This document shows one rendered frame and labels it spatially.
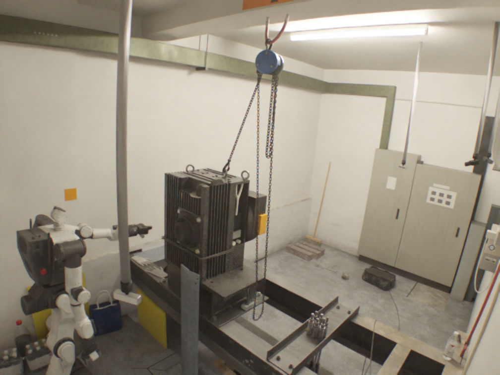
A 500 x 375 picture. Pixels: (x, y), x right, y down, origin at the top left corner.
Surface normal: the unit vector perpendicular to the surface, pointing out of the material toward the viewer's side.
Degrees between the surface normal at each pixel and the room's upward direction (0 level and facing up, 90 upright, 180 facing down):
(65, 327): 90
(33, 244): 90
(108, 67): 90
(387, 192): 90
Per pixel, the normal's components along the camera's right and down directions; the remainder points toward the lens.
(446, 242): -0.67, 0.13
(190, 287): -0.48, 0.18
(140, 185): 0.74, 0.22
